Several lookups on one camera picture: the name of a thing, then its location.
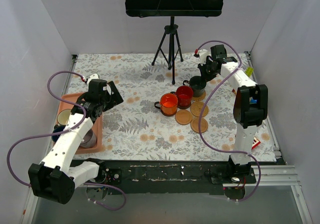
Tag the cream white cup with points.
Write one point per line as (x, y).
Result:
(63, 117)

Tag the woven rattan coaster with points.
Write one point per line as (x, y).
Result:
(199, 98)
(196, 108)

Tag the pink plastic tray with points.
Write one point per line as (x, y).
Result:
(97, 127)

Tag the dark blue cup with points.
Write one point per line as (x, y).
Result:
(57, 129)

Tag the blue green purple block toy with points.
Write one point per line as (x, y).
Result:
(253, 100)

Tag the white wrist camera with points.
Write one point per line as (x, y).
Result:
(86, 80)
(202, 55)

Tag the lilac purple cup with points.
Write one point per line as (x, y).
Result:
(89, 140)

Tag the red cup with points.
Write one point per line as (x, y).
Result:
(184, 95)

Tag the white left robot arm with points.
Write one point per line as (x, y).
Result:
(53, 178)

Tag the orange cup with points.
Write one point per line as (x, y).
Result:
(168, 104)

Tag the floral patterned table mat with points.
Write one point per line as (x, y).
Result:
(136, 130)

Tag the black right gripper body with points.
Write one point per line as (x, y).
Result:
(203, 69)

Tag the light wooden coaster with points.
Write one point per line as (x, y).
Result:
(199, 125)
(183, 117)

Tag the toy car with yellow block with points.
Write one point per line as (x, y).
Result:
(249, 71)

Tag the red toy window block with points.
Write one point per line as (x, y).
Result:
(256, 143)

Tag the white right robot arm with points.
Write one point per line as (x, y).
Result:
(249, 111)

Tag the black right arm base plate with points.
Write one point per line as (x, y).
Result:
(220, 175)

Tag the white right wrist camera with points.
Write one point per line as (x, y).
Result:
(202, 55)

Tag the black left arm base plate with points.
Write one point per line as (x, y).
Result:
(112, 176)

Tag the dark green cup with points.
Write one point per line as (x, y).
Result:
(197, 84)

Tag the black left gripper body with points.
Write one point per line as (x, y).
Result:
(110, 97)

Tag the black music stand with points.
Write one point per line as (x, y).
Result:
(173, 9)

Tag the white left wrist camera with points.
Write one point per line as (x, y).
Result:
(86, 80)

